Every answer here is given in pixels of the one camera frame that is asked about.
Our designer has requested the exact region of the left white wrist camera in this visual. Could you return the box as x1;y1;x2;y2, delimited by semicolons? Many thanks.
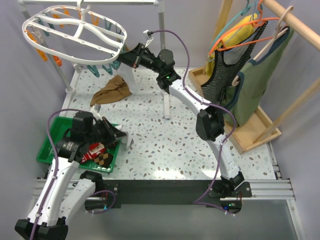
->
90;104;102;120

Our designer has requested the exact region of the tan plain sock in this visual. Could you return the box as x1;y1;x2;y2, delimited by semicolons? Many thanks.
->
90;75;132;106

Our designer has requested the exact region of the white striped sock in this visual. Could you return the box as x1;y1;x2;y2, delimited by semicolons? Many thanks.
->
117;63;139;94
116;124;134;149

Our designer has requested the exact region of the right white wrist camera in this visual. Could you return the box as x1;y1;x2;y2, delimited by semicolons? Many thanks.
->
143;30;154;48

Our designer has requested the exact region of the yellow shirt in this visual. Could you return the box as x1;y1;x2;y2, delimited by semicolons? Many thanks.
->
205;13;258;77

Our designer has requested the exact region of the wooden clothes rack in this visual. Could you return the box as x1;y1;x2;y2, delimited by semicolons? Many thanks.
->
187;0;320;155

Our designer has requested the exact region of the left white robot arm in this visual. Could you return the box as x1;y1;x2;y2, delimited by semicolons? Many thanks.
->
14;111;128;240

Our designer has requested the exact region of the red christmas sock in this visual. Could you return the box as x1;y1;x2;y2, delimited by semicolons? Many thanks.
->
80;142;106;164

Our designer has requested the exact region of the green tank top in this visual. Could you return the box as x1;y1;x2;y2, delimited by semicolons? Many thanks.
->
221;26;294;127

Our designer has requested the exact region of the orange clothes hanger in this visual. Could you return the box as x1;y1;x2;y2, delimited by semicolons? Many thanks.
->
208;0;279;59

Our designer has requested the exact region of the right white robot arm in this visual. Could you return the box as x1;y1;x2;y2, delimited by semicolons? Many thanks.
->
117;43;244;197

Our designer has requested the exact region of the brown argyle sock front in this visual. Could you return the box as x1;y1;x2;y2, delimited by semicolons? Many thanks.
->
93;152;114;169

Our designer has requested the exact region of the teal clothes hanger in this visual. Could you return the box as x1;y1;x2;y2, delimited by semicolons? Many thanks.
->
207;0;263;63

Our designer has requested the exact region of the wooden clothes hanger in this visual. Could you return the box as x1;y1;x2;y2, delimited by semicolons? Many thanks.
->
232;5;295;87

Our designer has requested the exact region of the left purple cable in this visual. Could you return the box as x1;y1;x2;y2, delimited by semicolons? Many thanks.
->
29;108;95;240

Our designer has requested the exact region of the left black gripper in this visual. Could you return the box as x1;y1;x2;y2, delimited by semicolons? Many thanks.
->
86;116;127;146

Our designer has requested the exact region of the purple cable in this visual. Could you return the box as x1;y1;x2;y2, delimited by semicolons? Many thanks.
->
29;108;95;240
149;29;237;216

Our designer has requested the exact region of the green plastic tray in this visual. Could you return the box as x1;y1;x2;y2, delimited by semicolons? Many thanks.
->
36;116;120;173

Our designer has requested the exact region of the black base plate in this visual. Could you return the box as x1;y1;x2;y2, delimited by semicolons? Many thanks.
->
84;179;253;210

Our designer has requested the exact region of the white round clip hanger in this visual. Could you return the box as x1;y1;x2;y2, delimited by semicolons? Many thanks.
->
22;1;128;72

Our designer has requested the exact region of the black striped tank top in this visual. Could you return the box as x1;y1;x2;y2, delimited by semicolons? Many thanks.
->
201;21;268;104

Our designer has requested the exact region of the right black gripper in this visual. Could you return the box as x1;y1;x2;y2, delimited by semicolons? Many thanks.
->
114;43;163;75

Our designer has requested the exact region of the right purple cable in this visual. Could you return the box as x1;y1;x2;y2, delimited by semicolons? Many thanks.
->
149;29;237;216

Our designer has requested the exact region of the white metal drying rack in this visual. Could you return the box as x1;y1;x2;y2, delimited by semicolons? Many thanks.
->
17;0;171;120

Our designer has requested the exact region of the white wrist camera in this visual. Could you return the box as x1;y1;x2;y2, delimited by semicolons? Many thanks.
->
90;104;102;120
143;30;154;48

